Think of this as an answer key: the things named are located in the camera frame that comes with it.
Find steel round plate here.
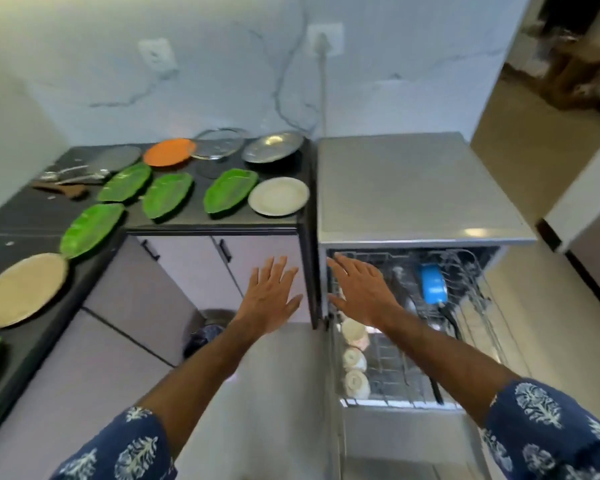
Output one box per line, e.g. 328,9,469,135
241,132,305,164

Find person's right forearm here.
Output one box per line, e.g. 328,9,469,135
380,309,522,428

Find person's left forearm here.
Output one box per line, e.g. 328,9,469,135
138,320,261,459

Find silver dishwasher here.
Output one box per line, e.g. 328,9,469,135
316,132,538,480

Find wire dishwasher rack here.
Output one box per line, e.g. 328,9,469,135
328,249,511,409

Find large beige round plate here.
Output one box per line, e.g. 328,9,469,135
0,253,69,329

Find white wall socket with plug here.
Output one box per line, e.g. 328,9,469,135
307,23,345,58

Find steel spoons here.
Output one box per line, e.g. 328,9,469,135
40,165,111,185

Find white ceramic cup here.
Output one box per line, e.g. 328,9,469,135
341,318,371,351
342,348,368,373
343,370,372,400

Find wooden spatula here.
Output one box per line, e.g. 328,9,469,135
31,182,88,200

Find blue pan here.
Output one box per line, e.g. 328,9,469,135
420,264,449,306

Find person's right hand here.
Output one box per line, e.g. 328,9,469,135
326,253,406,331

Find black pan handle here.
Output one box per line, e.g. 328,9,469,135
439,304,464,341

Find wooden furniture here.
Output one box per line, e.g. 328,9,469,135
502,0,600,120

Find blue floral shirt sleeve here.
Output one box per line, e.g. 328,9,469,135
481,378,600,480
50,407,179,480

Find orange round plate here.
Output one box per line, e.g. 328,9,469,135
143,138,197,168

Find blue floral left shirt sleeve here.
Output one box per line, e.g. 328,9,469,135
50,407,179,480

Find grey kitchen cabinet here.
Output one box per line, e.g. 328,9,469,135
0,234,313,480

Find dark grey round plate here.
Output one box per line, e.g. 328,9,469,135
91,145,143,173

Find small cream round plate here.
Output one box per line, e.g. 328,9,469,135
247,177,311,217

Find person's left hand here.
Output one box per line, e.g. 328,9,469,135
233,256,304,338

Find blue floral right shirt sleeve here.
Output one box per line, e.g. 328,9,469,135
481,378,600,480

